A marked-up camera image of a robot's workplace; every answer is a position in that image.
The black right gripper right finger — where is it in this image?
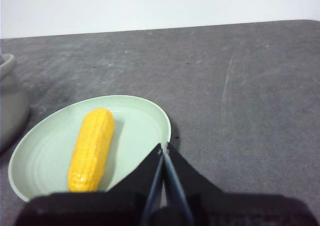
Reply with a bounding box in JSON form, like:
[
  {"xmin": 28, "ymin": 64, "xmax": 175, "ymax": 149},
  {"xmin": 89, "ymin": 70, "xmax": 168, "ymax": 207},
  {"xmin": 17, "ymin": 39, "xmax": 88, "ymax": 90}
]
[{"xmin": 163, "ymin": 145, "xmax": 317, "ymax": 226}]

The pale green round plate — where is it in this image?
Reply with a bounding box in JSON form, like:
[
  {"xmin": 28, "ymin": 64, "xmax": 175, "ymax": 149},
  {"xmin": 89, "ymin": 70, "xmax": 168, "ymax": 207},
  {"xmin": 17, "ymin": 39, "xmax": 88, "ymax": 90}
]
[{"xmin": 7, "ymin": 94, "xmax": 173, "ymax": 203}]

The yellow corn cob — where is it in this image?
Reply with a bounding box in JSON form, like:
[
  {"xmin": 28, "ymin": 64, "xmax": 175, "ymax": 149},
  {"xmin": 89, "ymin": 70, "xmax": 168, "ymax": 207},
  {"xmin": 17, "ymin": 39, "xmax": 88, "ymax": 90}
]
[{"xmin": 67, "ymin": 107, "xmax": 115, "ymax": 193}]

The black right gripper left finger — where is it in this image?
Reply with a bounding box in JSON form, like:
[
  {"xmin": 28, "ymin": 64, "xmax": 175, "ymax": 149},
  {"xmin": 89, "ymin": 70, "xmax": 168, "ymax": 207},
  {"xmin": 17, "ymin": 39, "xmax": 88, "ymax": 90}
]
[{"xmin": 14, "ymin": 142, "xmax": 165, "ymax": 226}]

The pale green electric steamer pot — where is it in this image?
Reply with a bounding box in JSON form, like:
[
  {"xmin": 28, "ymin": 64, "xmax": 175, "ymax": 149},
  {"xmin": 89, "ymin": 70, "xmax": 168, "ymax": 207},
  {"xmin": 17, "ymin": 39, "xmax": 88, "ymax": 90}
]
[{"xmin": 0, "ymin": 53, "xmax": 30, "ymax": 154}]

